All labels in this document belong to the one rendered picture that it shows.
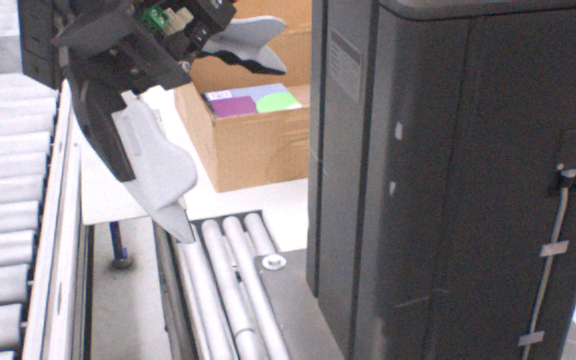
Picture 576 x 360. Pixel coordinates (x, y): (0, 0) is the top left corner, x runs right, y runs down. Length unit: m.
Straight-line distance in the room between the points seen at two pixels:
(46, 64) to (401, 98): 0.22
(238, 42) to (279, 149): 0.37
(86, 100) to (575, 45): 0.29
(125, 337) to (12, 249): 0.98
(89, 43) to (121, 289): 1.54
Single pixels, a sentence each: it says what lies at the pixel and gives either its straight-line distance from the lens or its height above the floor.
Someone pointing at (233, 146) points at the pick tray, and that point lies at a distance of 0.78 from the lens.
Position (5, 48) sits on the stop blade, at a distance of 1.28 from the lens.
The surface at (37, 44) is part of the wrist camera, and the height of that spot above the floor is 1.04.
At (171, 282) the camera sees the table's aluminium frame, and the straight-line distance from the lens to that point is 1.17.
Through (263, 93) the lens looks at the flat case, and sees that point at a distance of 1.00.
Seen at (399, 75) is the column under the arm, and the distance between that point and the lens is 0.39.
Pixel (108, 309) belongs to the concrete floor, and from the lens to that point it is 1.83.
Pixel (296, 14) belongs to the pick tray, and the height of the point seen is 0.78.
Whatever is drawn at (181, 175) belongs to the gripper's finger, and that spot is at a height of 0.99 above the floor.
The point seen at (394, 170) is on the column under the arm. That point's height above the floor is 0.97.
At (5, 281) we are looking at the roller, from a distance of 0.73.
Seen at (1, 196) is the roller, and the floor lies 0.74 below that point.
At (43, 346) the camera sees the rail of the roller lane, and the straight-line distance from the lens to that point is 0.66.
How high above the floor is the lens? 1.17
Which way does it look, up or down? 30 degrees down
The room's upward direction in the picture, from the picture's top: straight up
